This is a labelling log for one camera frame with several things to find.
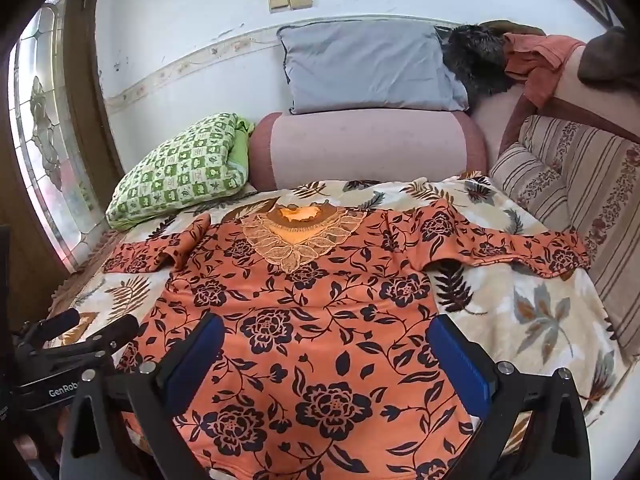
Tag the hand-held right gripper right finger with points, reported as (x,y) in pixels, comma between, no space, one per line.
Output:
(460,360)

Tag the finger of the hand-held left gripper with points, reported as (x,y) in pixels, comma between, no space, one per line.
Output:
(117,332)
(62,321)

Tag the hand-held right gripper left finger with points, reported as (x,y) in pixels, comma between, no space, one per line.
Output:
(200,356)

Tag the orange black floral shirt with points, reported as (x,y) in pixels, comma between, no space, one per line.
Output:
(310,320)

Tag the cream leaf print blanket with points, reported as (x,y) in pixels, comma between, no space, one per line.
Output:
(505,310)

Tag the green checked pillow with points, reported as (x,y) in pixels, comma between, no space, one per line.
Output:
(185,170)

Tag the stained glass window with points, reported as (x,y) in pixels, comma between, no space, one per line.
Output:
(50,135)

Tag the striped sofa cushion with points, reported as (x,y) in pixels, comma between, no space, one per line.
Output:
(590,175)

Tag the pink sofa bolster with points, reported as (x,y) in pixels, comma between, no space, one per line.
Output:
(365,150)

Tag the pink sofa backrest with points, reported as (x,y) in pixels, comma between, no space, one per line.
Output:
(570,95)

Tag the black furry cloth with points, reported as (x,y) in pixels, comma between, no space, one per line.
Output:
(475,60)

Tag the grey pillow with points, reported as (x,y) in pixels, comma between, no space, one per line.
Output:
(370,70)

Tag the rust orange cloth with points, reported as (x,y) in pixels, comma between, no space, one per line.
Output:
(535,62)

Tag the dark brown cloth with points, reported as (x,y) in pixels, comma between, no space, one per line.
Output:
(610,55)

